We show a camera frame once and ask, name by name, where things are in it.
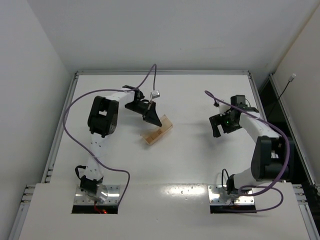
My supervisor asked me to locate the metal base plate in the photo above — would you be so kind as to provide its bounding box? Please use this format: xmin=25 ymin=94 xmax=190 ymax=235
xmin=73 ymin=184 xmax=120 ymax=206
xmin=207 ymin=184 xmax=255 ymax=207

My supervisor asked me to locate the wooden block tray box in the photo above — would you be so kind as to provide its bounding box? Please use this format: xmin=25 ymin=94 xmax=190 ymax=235
xmin=141 ymin=114 xmax=173 ymax=146

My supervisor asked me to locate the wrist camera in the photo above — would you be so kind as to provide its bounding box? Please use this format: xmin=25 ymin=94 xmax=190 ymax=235
xmin=150 ymin=90 xmax=161 ymax=101
xmin=213 ymin=100 xmax=230 ymax=116

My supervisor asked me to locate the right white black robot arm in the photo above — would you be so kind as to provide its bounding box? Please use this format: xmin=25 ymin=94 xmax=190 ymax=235
xmin=205 ymin=91 xmax=295 ymax=194

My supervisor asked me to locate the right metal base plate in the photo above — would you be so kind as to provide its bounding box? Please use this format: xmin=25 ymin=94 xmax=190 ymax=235
xmin=207 ymin=184 xmax=255 ymax=207

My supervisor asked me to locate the purple cable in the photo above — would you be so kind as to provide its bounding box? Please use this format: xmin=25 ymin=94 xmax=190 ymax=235
xmin=204 ymin=90 xmax=294 ymax=213
xmin=62 ymin=63 xmax=158 ymax=208

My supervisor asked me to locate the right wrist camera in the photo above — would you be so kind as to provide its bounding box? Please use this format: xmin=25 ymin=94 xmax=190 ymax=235
xmin=213 ymin=100 xmax=230 ymax=116

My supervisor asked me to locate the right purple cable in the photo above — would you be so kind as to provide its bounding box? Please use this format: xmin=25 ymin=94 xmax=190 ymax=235
xmin=204 ymin=90 xmax=294 ymax=213

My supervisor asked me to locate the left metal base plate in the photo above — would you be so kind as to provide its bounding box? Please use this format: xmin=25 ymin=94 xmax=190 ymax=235
xmin=73 ymin=184 xmax=120 ymax=206

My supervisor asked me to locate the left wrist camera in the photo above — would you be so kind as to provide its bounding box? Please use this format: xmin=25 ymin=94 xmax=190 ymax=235
xmin=150 ymin=90 xmax=161 ymax=101

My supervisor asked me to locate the aluminium table frame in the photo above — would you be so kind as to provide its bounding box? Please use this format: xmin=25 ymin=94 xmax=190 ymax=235
xmin=11 ymin=71 xmax=319 ymax=240

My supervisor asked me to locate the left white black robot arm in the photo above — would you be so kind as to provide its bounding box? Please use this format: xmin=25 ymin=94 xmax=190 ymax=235
xmin=80 ymin=85 xmax=162 ymax=199

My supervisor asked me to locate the black wall cable with plug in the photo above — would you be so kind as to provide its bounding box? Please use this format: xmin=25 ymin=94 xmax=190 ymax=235
xmin=267 ymin=73 xmax=297 ymax=121

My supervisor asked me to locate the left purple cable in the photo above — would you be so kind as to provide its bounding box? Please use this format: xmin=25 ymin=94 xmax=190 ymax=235
xmin=62 ymin=63 xmax=158 ymax=208

